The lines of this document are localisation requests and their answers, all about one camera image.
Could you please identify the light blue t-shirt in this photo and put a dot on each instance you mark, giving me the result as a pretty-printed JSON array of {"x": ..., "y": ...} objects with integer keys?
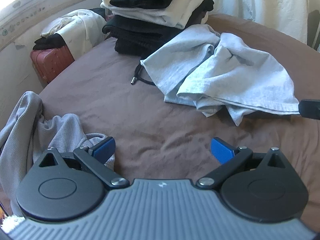
[{"x": 225, "y": 80}]

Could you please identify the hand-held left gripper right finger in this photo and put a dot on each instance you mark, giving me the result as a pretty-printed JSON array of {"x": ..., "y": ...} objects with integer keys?
[{"x": 221, "y": 150}]

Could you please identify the white folded garment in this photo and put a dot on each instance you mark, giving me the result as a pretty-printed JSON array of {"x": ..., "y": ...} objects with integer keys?
[{"x": 175, "y": 10}]

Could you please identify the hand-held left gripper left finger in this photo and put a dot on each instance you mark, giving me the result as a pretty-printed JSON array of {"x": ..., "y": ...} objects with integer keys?
[{"x": 105, "y": 148}]

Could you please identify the stack of folded clothes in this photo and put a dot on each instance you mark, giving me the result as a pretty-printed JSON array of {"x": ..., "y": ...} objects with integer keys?
[{"x": 140, "y": 37}]

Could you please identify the red suitcase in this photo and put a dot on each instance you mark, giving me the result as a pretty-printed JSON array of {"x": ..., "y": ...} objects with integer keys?
[{"x": 52, "y": 62}]

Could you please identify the white floral cloth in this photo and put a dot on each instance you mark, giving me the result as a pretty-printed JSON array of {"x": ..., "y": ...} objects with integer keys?
[{"x": 80, "y": 27}]

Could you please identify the white draped sheet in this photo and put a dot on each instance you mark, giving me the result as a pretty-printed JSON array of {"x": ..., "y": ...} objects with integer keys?
[{"x": 272, "y": 7}]

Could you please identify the brown bed sheet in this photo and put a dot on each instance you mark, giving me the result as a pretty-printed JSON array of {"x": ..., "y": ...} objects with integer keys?
[{"x": 112, "y": 100}]

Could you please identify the grey waffle garment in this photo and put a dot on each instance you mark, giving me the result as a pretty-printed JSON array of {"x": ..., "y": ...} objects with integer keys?
[{"x": 22, "y": 135}]

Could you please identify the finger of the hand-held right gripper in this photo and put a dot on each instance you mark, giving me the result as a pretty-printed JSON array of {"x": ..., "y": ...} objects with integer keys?
[{"x": 311, "y": 108}]

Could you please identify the white fluffy cloth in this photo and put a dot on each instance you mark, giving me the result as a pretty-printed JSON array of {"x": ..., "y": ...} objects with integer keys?
[{"x": 11, "y": 223}]

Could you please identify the black cloth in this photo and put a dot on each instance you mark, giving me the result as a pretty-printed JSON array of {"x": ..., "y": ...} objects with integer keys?
[{"x": 50, "y": 42}]

